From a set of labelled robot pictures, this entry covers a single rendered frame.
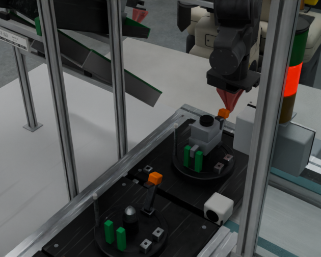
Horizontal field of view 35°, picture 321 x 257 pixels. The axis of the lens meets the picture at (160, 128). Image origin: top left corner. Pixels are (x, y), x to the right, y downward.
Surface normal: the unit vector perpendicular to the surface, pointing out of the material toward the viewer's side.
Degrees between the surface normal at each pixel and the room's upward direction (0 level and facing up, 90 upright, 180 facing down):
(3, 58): 1
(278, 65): 90
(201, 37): 98
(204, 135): 90
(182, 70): 0
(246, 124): 90
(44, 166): 0
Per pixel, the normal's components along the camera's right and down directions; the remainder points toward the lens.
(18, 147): 0.00, -0.79
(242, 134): -0.58, 0.50
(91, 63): 0.69, 0.44
